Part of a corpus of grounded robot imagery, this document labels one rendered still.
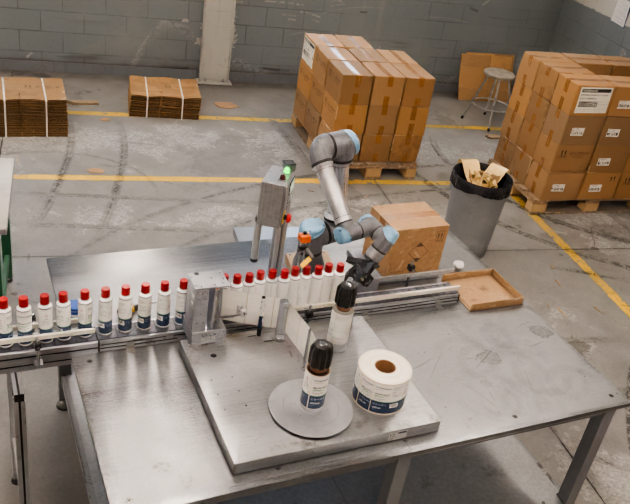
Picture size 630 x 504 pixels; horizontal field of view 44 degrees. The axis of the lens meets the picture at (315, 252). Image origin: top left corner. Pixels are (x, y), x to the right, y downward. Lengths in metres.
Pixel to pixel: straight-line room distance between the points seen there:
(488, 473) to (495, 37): 6.43
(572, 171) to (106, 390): 4.77
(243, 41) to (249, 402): 6.02
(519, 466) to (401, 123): 3.57
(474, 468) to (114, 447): 1.77
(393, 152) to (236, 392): 4.20
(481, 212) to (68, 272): 3.09
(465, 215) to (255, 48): 3.66
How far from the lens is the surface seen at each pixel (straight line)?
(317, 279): 3.30
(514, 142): 7.13
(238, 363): 3.04
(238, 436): 2.75
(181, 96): 7.43
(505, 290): 3.95
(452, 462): 3.83
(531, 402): 3.30
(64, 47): 8.36
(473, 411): 3.15
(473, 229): 5.73
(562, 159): 6.71
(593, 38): 9.19
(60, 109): 6.87
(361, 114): 6.53
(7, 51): 8.40
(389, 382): 2.85
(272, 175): 3.09
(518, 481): 3.86
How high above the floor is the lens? 2.79
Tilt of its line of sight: 30 degrees down
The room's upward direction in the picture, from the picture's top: 10 degrees clockwise
